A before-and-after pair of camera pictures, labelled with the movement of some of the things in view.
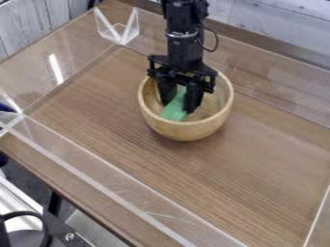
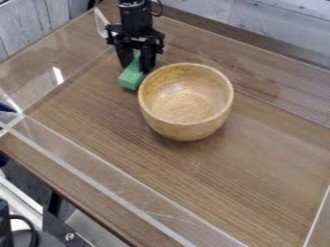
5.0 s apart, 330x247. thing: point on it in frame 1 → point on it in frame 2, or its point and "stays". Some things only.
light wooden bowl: (201, 124) stays
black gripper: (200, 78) → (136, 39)
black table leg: (55, 205) stays
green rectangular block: (174, 110) → (130, 78)
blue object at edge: (5, 107) stays
